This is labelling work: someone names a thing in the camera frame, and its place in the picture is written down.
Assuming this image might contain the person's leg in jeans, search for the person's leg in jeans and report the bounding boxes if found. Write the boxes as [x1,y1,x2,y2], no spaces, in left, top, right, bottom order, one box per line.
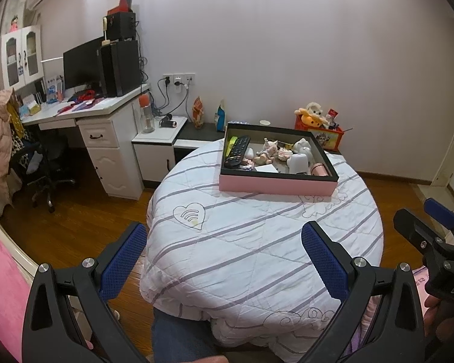
[152,307,228,363]

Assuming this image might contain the black monitor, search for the black monitor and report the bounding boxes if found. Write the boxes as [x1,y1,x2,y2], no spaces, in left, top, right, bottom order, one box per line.
[62,37,104,92]

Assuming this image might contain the pink bed blanket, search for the pink bed blanket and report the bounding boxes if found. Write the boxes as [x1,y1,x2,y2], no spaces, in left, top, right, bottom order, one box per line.
[0,223,35,348]

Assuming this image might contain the white wall power outlet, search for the white wall power outlet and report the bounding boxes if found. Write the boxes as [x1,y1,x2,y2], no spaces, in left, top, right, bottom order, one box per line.
[163,73,196,85]

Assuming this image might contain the yellow patterned scarf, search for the yellow patterned scarf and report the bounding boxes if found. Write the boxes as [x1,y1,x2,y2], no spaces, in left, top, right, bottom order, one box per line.
[5,91,25,139]

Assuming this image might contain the white door frame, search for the white door frame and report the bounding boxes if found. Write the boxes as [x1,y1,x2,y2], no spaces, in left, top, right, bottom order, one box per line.
[431,121,454,188]

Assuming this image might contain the person's right hand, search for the person's right hand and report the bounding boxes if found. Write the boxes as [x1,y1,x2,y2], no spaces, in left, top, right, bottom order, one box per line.
[424,296,445,339]

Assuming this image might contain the pink printed bedsheet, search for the pink printed bedsheet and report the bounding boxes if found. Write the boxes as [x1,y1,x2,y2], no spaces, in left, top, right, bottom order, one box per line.
[412,267,432,299]

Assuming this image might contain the pig doll figurine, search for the pig doll figurine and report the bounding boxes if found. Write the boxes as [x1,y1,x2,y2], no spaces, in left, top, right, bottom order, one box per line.
[254,138,280,166]

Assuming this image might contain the black computer tower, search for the black computer tower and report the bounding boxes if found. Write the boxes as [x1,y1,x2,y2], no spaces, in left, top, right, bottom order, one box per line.
[99,40,142,98]

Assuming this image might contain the white bed frame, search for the white bed frame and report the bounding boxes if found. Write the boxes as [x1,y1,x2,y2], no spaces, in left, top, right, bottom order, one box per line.
[0,204,38,273]

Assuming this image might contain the orange lid water bottle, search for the orange lid water bottle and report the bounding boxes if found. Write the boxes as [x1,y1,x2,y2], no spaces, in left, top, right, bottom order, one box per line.
[138,94,156,134]

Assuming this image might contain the white glass door cabinet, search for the white glass door cabinet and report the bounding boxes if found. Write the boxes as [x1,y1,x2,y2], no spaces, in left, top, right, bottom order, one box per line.
[0,25,46,91]

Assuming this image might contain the black remote control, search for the black remote control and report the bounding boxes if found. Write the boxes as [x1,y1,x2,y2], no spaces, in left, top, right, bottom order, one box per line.
[224,135,253,169]

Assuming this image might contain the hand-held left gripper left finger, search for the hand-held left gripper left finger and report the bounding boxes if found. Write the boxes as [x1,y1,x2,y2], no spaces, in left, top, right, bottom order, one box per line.
[22,222,149,363]

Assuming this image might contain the black power cable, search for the black power cable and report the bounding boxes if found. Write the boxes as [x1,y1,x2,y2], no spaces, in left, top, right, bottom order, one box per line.
[151,77,190,118]

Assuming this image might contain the yellow plush toy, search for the yellow plush toy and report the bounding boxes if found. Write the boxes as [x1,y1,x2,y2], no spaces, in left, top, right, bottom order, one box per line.
[294,108,326,127]

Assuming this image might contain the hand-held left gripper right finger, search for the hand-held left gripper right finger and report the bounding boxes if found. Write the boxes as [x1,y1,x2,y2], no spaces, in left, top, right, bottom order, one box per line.
[301,220,426,363]

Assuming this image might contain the orange snack bag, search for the orange snack bag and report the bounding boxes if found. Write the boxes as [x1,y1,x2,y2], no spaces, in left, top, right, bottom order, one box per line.
[192,96,207,129]

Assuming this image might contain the black office chair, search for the black office chair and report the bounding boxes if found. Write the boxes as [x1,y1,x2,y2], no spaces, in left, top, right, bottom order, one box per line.
[9,136,76,214]

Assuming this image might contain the pink box with black rim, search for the pink box with black rim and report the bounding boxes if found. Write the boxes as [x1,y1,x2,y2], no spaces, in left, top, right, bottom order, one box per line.
[219,122,339,197]

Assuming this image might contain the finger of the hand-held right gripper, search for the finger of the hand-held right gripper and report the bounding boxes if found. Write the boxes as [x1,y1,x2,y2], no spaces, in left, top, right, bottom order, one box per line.
[424,198,454,248]
[393,208,452,263]

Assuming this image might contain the black speaker box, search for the black speaker box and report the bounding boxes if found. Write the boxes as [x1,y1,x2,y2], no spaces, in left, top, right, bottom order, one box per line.
[105,11,137,42]

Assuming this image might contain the blue white snack bag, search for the blue white snack bag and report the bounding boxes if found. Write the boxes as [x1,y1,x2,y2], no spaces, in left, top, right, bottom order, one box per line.
[215,99,228,131]

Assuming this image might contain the white desk with drawers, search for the white desk with drawers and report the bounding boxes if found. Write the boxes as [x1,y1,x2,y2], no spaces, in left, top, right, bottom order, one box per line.
[21,83,152,201]

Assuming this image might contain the red blue object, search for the red blue object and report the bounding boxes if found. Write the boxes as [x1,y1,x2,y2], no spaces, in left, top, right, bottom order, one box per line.
[68,90,97,103]

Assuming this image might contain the blue white packets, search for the blue white packets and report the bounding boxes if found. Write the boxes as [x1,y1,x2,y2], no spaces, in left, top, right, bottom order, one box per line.
[45,76,63,103]

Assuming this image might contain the white striped tablecloth table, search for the white striped tablecloth table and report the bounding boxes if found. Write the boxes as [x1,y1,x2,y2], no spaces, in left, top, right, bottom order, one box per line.
[140,139,384,361]

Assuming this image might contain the low white black cabinet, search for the low white black cabinet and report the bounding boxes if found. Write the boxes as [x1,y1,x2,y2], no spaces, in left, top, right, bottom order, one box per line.
[132,115,228,190]

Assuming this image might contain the red toy storage box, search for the red toy storage box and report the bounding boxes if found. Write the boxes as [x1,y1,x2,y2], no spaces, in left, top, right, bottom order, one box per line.
[294,115,345,154]

